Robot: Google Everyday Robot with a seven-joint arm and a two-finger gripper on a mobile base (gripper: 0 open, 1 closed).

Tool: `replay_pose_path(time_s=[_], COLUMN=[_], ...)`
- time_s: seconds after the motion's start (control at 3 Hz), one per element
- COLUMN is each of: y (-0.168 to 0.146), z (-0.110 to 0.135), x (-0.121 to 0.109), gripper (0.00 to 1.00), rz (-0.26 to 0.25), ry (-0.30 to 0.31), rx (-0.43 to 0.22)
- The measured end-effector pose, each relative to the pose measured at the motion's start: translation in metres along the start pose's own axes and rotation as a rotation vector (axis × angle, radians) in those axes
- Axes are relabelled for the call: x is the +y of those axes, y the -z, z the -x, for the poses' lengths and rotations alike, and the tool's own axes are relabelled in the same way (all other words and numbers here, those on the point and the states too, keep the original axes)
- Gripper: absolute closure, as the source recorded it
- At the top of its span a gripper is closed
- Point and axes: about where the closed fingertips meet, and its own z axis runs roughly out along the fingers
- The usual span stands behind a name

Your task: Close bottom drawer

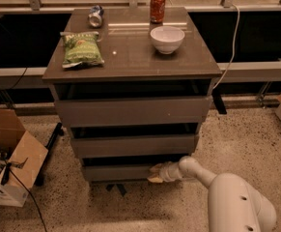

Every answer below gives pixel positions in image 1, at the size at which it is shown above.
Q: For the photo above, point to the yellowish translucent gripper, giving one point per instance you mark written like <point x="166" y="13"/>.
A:
<point x="166" y="172"/>

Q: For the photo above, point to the grey bottom drawer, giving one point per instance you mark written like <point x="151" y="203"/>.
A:
<point x="123" y="168"/>

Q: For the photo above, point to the grey drawer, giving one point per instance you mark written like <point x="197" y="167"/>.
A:
<point x="123" y="168"/>
<point x="131" y="103"/>
<point x="140" y="140"/>

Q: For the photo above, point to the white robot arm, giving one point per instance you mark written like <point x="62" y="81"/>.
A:
<point x="233" y="204"/>

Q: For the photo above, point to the grey middle drawer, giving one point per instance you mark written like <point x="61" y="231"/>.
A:
<point x="140" y="140"/>

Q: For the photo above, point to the grey drawer cabinet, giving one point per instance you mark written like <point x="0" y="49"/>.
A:
<point x="129" y="55"/>

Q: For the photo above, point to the grey top drawer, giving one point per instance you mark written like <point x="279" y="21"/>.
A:
<point x="131" y="103"/>

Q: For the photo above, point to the black floor bar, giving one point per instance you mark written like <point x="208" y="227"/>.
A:
<point x="58" y="131"/>

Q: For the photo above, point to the white ceramic bowl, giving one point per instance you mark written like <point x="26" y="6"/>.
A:
<point x="167" y="39"/>

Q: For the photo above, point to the open cardboard box left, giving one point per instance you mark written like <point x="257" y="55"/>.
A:
<point x="22" y="147"/>

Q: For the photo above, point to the green chip bag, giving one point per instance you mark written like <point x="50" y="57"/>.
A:
<point x="81" y="49"/>

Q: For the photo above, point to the orange soda can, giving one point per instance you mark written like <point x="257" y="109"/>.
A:
<point x="157" y="8"/>

